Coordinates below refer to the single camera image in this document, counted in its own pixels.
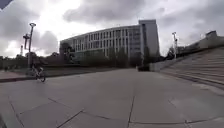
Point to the row of trees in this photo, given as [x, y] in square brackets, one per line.
[93, 60]

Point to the large pale multi-storey building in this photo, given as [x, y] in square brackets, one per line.
[113, 40]

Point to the grey slab pavement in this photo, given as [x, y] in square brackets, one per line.
[110, 93]

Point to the wide stone stairs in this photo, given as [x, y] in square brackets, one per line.
[203, 66]

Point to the dark low kerb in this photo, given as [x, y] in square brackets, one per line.
[16, 80]

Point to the low building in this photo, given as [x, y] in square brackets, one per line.
[211, 41]

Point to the low pale wall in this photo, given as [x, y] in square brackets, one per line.
[160, 65]

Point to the lamp post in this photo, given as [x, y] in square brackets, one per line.
[174, 46]
[29, 50]

